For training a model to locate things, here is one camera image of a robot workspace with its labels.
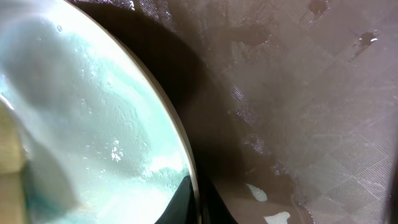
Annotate green yellow sponge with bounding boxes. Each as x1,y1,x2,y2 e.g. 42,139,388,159
1,103,29,224

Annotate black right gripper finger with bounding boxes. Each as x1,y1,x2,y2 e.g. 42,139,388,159
155,175,197,224

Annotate dark brown serving tray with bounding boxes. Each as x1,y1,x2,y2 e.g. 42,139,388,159
75,0,397,223

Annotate white plate blue streak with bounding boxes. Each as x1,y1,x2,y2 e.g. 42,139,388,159
1,1,201,223

